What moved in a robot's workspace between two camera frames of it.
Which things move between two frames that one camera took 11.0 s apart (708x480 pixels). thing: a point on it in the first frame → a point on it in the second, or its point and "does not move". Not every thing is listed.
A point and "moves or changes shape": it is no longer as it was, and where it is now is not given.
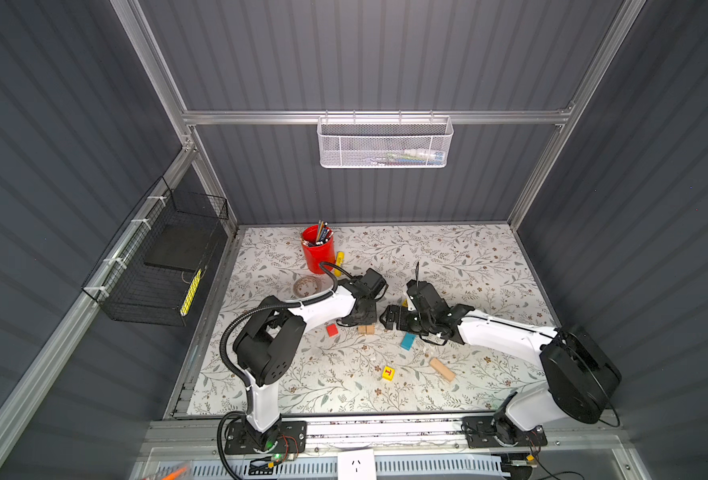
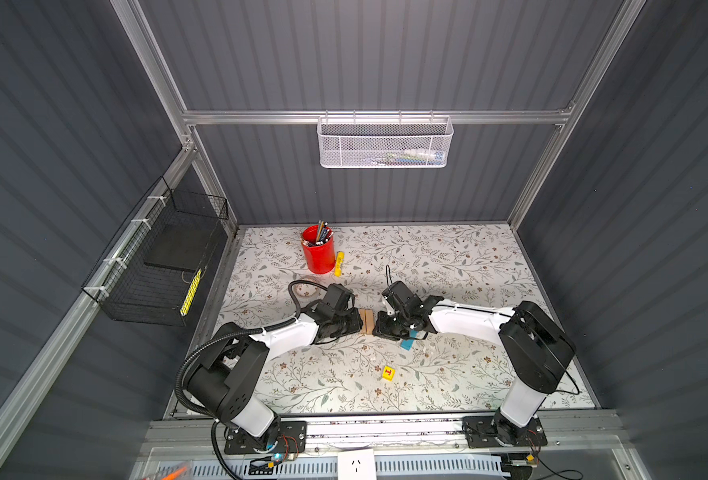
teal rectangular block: x=408 y=341 does not move
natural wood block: x=442 y=369 moves or changes shape
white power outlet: x=357 y=465 does not move
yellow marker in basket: x=189 y=296 does not move
